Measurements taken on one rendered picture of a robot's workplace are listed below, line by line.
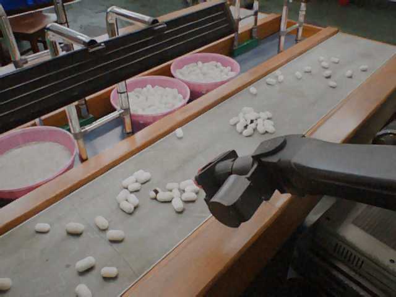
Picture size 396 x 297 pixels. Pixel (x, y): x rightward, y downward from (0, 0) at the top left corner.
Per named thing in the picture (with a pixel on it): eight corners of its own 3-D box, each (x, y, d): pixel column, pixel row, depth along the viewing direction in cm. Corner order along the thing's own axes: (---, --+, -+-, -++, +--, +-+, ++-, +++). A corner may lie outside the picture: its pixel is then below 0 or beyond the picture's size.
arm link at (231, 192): (320, 177, 51) (288, 133, 49) (287, 237, 45) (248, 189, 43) (264, 185, 61) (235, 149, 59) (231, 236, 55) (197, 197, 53)
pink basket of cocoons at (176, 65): (251, 87, 141) (253, 65, 135) (208, 113, 125) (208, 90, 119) (202, 68, 155) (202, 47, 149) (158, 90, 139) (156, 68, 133)
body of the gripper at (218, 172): (191, 176, 61) (216, 171, 55) (228, 150, 67) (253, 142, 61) (208, 208, 62) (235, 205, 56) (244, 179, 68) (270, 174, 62)
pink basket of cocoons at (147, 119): (201, 105, 130) (201, 82, 124) (171, 146, 110) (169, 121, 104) (138, 93, 137) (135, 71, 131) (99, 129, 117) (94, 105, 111)
